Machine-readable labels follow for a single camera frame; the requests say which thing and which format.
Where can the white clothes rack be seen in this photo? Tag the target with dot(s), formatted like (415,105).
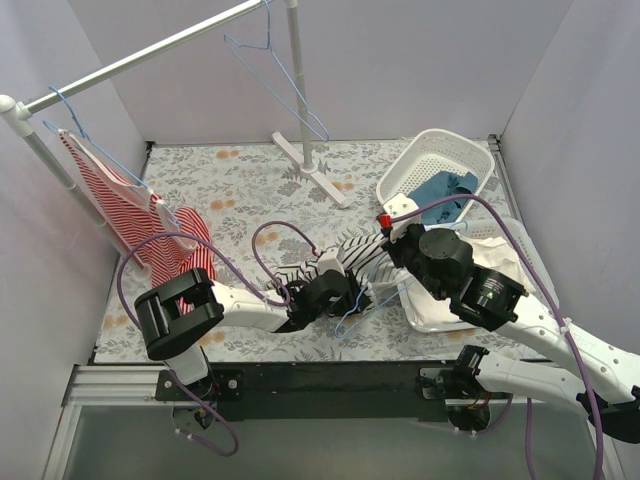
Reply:
(17,116)

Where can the blue wire hanger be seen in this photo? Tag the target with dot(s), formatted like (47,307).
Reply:
(370,305)
(309,122)

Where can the floral pattern table mat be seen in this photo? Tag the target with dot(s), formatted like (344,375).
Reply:
(262,215)

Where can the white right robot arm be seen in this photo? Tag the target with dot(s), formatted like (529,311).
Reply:
(590,377)

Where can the blue hanger with red top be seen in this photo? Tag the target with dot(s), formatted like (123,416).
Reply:
(100,150)

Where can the blue garment in basket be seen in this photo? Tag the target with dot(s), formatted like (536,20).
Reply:
(441,185)

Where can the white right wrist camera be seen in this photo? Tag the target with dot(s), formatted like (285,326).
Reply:
(398,213)

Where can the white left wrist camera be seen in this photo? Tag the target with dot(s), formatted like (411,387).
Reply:
(327,260)

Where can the white garment in basket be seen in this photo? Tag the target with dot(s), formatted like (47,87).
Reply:
(430,315)

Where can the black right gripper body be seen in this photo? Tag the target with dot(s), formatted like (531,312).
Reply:
(396,245)

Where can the red white striped tank top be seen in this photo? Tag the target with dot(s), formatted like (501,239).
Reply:
(168,257)

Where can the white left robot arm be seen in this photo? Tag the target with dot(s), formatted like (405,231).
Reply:
(174,316)

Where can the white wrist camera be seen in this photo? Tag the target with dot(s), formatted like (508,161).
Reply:
(398,213)
(327,260)

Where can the black white striped tank top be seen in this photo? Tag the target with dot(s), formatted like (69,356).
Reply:
(373,268)

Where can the white rectangular laundry basket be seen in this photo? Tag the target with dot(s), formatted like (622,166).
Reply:
(482,229)

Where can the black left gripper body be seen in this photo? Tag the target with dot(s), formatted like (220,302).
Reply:
(355,293)

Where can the white perforated laundry basket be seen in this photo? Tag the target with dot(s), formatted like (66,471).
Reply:
(430,152)

